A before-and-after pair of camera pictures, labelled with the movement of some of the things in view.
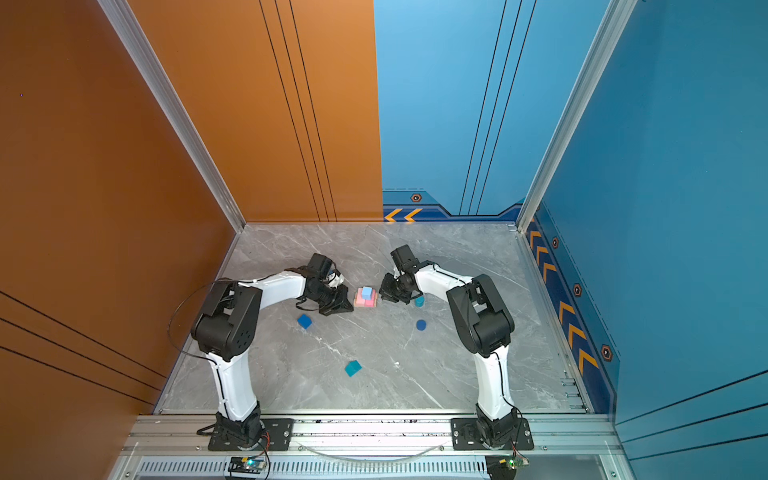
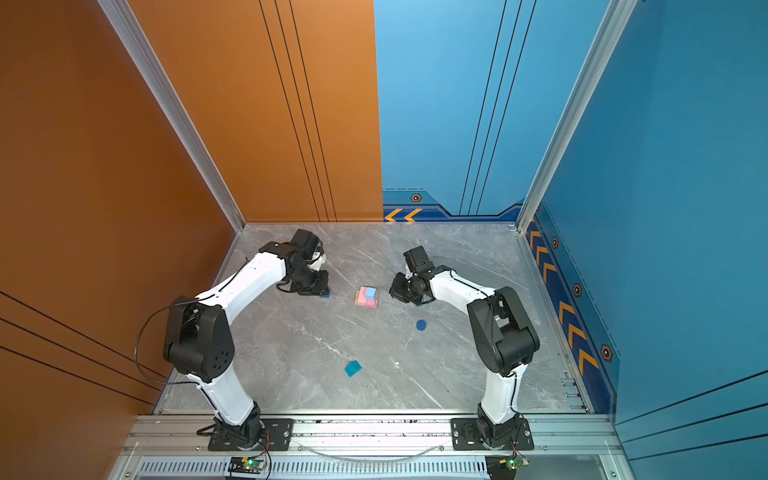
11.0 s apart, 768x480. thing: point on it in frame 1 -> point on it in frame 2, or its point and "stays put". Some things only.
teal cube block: x=353 y=368 stays put
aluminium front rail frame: x=572 y=447 stays put
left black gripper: x=342 y=305 -> x=322 y=288
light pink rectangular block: x=360 y=301 stays put
